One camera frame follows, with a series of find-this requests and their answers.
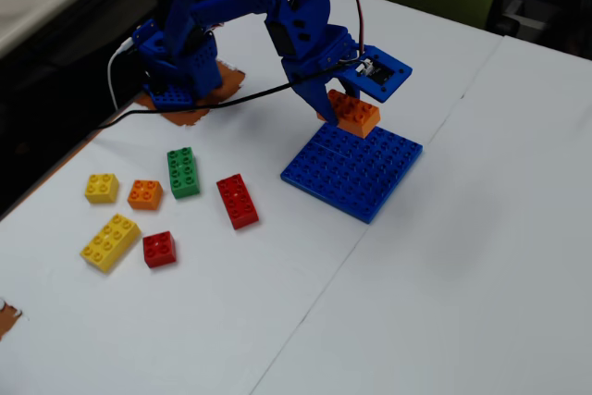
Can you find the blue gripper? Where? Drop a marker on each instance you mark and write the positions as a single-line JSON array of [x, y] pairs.
[[309, 72]]

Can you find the orange 2x4 building block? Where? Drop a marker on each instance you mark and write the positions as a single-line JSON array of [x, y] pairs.
[[356, 113]]

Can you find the red 2x4 building block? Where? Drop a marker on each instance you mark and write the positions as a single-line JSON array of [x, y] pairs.
[[238, 203]]

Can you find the blue studded base block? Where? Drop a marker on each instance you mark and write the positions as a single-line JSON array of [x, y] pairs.
[[171, 96]]

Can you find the green 2x4 building block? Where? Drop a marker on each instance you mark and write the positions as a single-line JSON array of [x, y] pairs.
[[184, 173]]

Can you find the orange 2x2 building block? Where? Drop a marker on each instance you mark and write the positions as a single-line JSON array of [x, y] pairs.
[[145, 195]]

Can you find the red 2x2 building block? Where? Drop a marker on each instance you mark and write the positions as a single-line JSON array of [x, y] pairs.
[[159, 250]]

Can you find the yellow 2x2 building block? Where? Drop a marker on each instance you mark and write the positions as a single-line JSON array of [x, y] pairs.
[[102, 189]]

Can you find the yellow 2x4 building block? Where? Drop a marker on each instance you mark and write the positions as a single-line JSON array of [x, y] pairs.
[[108, 243]]

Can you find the blue 8x8 studded plate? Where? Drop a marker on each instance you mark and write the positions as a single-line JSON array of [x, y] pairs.
[[351, 177]]

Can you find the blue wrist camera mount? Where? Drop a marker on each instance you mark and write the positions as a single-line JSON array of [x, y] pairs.
[[388, 88]]

